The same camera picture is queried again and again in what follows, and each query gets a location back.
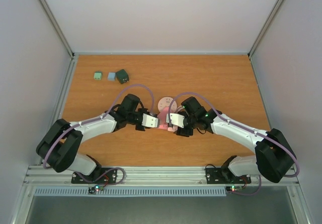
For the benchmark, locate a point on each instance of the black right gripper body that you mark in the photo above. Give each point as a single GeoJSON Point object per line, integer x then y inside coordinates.
{"type": "Point", "coordinates": [183, 133]}

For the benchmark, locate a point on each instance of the left controller board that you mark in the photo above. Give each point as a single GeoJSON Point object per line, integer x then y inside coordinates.
{"type": "Point", "coordinates": [95, 189]}

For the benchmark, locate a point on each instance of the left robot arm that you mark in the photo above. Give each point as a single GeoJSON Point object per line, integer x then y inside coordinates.
{"type": "Point", "coordinates": [59, 147]}

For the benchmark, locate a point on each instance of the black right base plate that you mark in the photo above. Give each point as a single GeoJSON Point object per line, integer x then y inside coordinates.
{"type": "Point", "coordinates": [213, 176]}

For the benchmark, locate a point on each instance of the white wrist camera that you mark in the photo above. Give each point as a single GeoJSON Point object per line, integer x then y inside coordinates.
{"type": "Point", "coordinates": [150, 121]}
{"type": "Point", "coordinates": [176, 119]}

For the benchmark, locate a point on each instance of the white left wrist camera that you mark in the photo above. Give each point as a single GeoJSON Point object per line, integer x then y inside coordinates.
{"type": "Point", "coordinates": [150, 121]}

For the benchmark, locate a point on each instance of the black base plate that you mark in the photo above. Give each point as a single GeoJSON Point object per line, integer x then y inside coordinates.
{"type": "Point", "coordinates": [100, 175]}
{"type": "Point", "coordinates": [213, 176]}

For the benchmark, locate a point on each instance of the light blue plug adapter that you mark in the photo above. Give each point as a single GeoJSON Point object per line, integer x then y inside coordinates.
{"type": "Point", "coordinates": [111, 76]}

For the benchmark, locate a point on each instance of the aluminium front rail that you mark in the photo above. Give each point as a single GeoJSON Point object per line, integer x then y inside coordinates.
{"type": "Point", "coordinates": [135, 176]}

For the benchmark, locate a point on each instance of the light green plug adapter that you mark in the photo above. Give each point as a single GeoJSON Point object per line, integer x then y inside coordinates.
{"type": "Point", "coordinates": [98, 75]}

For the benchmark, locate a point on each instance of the pink triangular power strip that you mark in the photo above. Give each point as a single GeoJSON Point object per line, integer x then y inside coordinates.
{"type": "Point", "coordinates": [162, 121]}

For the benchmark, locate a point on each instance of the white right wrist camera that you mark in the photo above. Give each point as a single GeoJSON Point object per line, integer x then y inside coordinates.
{"type": "Point", "coordinates": [176, 119]}

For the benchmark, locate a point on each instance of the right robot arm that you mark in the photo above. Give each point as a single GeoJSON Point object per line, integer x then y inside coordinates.
{"type": "Point", "coordinates": [272, 155]}

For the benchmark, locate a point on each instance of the dark green cube socket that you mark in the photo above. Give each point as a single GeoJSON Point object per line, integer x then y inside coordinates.
{"type": "Point", "coordinates": [122, 76]}

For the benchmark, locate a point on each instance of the right controller board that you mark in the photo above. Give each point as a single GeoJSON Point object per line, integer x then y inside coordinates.
{"type": "Point", "coordinates": [234, 188]}

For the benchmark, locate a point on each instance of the controller board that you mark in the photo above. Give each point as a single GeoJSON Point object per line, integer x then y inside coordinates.
{"type": "Point", "coordinates": [234, 188]}
{"type": "Point", "coordinates": [95, 189]}

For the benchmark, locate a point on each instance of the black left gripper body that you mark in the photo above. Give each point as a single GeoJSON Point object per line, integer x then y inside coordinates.
{"type": "Point", "coordinates": [132, 117]}

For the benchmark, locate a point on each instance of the grey slotted cable duct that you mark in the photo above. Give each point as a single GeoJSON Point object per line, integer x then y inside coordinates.
{"type": "Point", "coordinates": [133, 191]}

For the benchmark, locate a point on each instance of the pink round socket base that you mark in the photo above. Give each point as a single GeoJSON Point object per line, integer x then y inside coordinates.
{"type": "Point", "coordinates": [166, 102]}

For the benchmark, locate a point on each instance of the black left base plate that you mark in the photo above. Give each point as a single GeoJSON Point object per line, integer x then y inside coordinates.
{"type": "Point", "coordinates": [100, 175]}

